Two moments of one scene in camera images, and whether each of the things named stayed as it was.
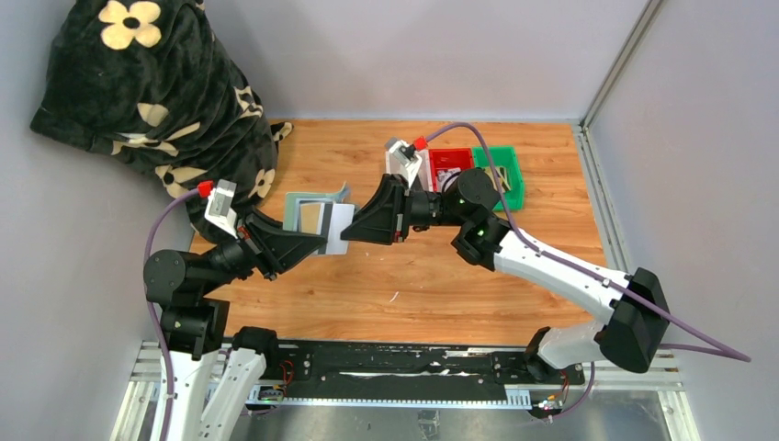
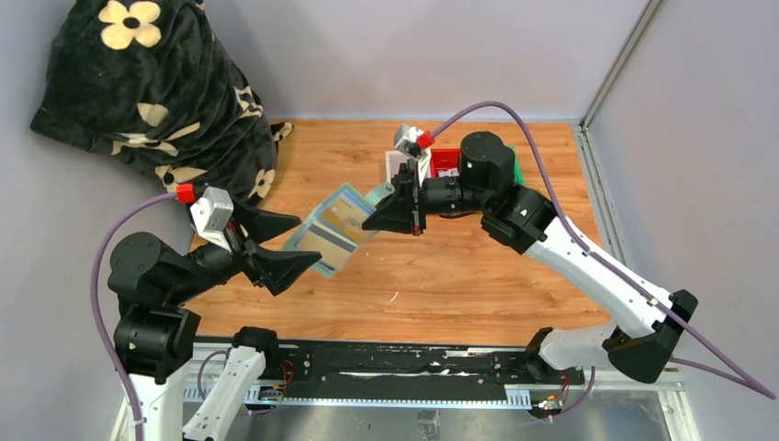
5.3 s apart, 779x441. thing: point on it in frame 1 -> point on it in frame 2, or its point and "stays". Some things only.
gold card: (311, 217) -> (345, 218)
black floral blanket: (152, 80) stays
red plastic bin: (445, 158) stays
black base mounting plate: (389, 369) stays
